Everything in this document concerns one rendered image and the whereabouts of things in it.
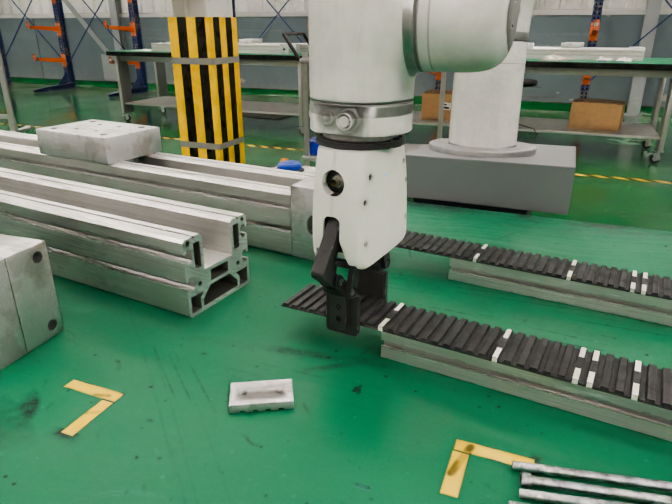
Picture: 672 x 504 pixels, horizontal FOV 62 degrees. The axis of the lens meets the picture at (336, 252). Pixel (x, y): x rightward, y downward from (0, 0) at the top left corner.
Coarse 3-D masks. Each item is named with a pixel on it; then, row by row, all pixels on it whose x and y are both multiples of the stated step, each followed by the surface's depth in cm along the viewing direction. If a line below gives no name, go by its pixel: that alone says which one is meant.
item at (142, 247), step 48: (0, 192) 70; (48, 192) 74; (96, 192) 70; (48, 240) 65; (96, 240) 61; (144, 240) 57; (192, 240) 55; (240, 240) 62; (144, 288) 59; (192, 288) 57
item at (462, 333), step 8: (464, 320) 50; (456, 328) 49; (464, 328) 49; (472, 328) 49; (448, 336) 47; (456, 336) 48; (464, 336) 47; (472, 336) 48; (448, 344) 46; (456, 344) 46; (464, 344) 46; (464, 352) 46
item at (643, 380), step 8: (632, 368) 43; (640, 368) 43; (648, 368) 43; (656, 368) 43; (632, 376) 42; (640, 376) 42; (648, 376) 42; (656, 376) 42; (632, 384) 41; (640, 384) 41; (648, 384) 41; (656, 384) 41; (632, 392) 40; (640, 392) 41; (648, 392) 40; (656, 392) 41; (640, 400) 40; (648, 400) 40; (656, 400) 40
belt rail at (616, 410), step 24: (384, 336) 50; (408, 360) 49; (432, 360) 48; (456, 360) 47; (480, 360) 46; (480, 384) 47; (504, 384) 45; (528, 384) 45; (552, 384) 43; (576, 408) 43; (600, 408) 42; (624, 408) 42; (648, 408) 40; (648, 432) 41
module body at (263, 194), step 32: (0, 160) 97; (32, 160) 95; (64, 160) 89; (160, 160) 89; (192, 160) 86; (160, 192) 81; (192, 192) 78; (224, 192) 75; (256, 192) 72; (288, 192) 70; (256, 224) 75; (288, 224) 71
